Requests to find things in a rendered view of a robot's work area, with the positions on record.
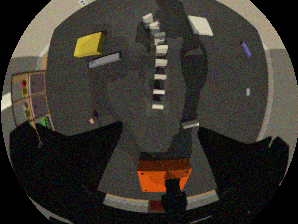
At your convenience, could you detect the yellow block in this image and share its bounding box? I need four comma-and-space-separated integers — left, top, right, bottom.
73, 32, 106, 57

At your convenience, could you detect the purple rectangular block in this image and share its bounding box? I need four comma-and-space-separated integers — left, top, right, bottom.
241, 41, 251, 57

